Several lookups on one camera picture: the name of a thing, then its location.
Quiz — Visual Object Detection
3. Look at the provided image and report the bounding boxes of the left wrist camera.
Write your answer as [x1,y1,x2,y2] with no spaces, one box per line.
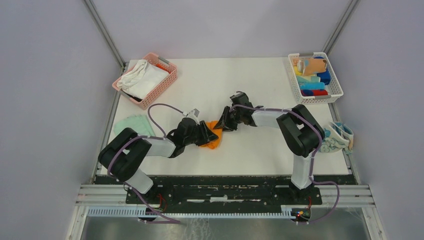
[186,108,200,125]

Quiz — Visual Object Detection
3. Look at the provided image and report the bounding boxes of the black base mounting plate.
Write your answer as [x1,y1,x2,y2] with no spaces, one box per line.
[94,174,323,215]

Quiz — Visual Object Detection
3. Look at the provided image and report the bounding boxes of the bright orange towel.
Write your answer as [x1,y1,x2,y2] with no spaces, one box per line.
[200,120,223,150]

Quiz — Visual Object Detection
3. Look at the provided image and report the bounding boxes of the red blue rolled towel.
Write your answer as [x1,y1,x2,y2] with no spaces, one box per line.
[300,89,328,97]

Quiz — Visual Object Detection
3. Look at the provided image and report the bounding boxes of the patterned white blue towel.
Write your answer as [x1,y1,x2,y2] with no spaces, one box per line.
[319,121,354,155]

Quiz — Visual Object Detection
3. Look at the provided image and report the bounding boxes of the light blue rolled towel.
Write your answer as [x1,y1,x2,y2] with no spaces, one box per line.
[298,82,326,90]

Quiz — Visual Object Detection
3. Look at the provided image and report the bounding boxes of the white cloth in basket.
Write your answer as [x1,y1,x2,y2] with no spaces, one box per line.
[116,59,169,99]

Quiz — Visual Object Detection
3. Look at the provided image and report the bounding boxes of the dark blue rolled towel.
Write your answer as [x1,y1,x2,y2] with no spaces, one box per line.
[313,56,331,85]

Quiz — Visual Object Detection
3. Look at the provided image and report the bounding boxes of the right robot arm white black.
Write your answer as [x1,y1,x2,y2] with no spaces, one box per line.
[213,91,325,204]

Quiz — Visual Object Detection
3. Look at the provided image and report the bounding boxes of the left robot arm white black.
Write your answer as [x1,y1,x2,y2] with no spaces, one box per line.
[98,117,219,204]

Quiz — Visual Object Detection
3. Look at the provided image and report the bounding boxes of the mint green folded towel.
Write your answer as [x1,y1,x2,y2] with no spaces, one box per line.
[113,114,156,136]

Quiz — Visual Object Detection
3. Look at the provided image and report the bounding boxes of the pink plastic basket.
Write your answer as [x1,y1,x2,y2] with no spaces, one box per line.
[112,52,177,110]

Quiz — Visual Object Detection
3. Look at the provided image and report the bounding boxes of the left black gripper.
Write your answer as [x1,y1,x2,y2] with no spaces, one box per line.
[184,120,219,146]

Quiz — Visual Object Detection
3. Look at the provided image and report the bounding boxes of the red item in basket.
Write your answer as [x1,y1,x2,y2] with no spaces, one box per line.
[155,64,169,73]

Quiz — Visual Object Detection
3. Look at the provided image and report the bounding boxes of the white slotted cable duct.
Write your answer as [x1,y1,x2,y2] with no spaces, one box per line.
[86,206,295,220]

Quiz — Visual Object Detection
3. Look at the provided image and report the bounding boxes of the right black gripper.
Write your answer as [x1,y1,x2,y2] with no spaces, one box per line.
[214,106,243,132]

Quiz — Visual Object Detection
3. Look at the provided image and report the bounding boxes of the teal rolled towel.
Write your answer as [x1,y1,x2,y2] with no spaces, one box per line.
[296,75,321,84]

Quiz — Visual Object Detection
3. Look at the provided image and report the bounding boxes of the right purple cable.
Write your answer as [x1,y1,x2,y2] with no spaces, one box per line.
[230,91,341,225]

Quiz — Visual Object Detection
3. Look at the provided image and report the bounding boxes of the white plastic basket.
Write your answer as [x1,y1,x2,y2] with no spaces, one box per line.
[285,52,344,104]

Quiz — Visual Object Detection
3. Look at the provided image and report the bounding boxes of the yellow rolled towel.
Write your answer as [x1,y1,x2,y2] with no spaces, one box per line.
[293,66,303,76]

